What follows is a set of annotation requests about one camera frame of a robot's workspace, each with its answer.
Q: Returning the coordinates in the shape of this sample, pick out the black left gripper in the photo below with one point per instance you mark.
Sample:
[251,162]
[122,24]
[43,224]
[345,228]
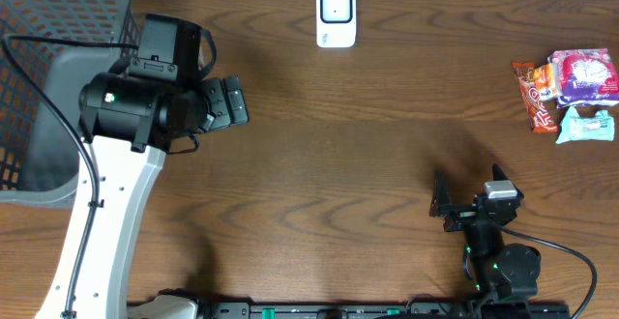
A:
[224,101]

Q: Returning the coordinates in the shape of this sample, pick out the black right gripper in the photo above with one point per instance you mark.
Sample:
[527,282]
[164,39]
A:
[461,215]

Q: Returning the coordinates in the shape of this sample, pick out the orange-brown snack bar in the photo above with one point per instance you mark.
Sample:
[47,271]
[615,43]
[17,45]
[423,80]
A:
[539,117]

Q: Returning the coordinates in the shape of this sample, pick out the orange tissue pack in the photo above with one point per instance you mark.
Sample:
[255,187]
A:
[546,82]

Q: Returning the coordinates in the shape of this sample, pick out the teal snack packet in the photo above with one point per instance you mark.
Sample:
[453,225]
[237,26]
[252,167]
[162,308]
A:
[574,127]

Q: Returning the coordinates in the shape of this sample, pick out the red purple noodle packet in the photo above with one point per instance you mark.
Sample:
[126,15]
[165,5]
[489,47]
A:
[586,77]

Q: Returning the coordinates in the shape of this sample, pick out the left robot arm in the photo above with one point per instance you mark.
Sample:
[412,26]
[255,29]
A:
[102,283]

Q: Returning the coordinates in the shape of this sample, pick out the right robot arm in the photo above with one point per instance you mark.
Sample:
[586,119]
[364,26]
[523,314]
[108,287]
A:
[503,273]

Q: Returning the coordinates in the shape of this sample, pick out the white barcode scanner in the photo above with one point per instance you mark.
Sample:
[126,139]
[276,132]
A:
[336,23]

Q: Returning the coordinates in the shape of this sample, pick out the grey plastic mesh basket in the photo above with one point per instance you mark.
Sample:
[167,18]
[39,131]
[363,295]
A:
[60,46]

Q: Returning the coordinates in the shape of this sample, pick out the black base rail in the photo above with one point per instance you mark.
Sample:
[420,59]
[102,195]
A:
[338,310]

